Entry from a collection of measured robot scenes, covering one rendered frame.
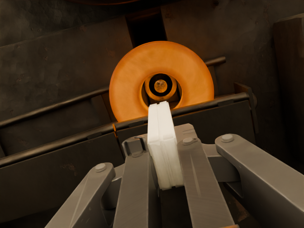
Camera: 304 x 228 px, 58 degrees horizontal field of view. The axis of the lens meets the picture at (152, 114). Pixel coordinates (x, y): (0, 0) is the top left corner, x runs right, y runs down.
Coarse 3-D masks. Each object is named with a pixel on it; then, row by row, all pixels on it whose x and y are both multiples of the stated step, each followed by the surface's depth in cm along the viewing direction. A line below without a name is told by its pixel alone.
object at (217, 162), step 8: (176, 128) 17; (184, 128) 17; (192, 128) 16; (176, 136) 16; (184, 136) 16; (192, 136) 15; (208, 144) 14; (208, 152) 13; (216, 152) 13; (216, 160) 13; (224, 160) 13; (216, 168) 13; (224, 168) 13; (232, 168) 13; (216, 176) 13; (224, 176) 13; (232, 176) 13
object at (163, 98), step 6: (150, 78) 51; (174, 78) 51; (174, 84) 51; (174, 90) 51; (150, 96) 52; (156, 96) 51; (162, 96) 51; (168, 96) 51; (174, 96) 51; (150, 102) 52; (156, 102) 52; (168, 102) 52
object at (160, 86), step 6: (156, 78) 49; (162, 78) 49; (168, 78) 50; (150, 84) 50; (156, 84) 49; (162, 84) 49; (168, 84) 49; (150, 90) 51; (156, 90) 49; (162, 90) 49; (168, 90) 50
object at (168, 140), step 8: (160, 104) 20; (168, 104) 20; (160, 112) 19; (168, 112) 18; (160, 120) 17; (168, 120) 16; (168, 128) 15; (168, 136) 14; (168, 144) 14; (176, 144) 14; (168, 152) 14; (176, 152) 14; (168, 160) 14; (176, 160) 14; (176, 168) 14; (176, 176) 15; (176, 184) 15
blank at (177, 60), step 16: (144, 48) 39; (160, 48) 39; (176, 48) 38; (128, 64) 40; (144, 64) 39; (160, 64) 39; (176, 64) 39; (192, 64) 39; (112, 80) 40; (128, 80) 40; (144, 80) 40; (192, 80) 39; (208, 80) 39; (112, 96) 41; (128, 96) 41; (192, 96) 40; (208, 96) 40; (128, 112) 41; (144, 112) 41
